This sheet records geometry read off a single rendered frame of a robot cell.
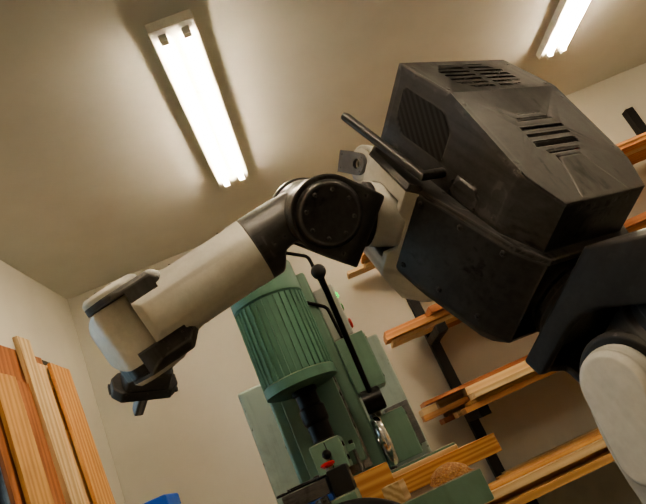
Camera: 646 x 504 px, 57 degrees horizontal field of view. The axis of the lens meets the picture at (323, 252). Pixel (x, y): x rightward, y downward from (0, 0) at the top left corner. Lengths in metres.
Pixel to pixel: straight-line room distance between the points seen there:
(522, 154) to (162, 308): 0.45
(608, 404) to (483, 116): 0.35
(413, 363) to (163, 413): 1.58
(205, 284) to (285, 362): 0.62
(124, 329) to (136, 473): 3.20
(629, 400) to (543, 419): 3.25
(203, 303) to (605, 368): 0.45
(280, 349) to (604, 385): 0.80
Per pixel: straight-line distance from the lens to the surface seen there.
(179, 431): 3.89
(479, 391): 3.28
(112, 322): 0.79
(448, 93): 0.75
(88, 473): 3.22
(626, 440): 0.71
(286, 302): 1.38
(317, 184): 0.71
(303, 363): 1.34
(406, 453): 1.54
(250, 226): 0.75
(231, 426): 3.82
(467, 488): 1.24
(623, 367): 0.68
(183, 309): 0.74
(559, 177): 0.72
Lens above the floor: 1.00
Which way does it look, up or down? 19 degrees up
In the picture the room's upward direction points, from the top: 25 degrees counter-clockwise
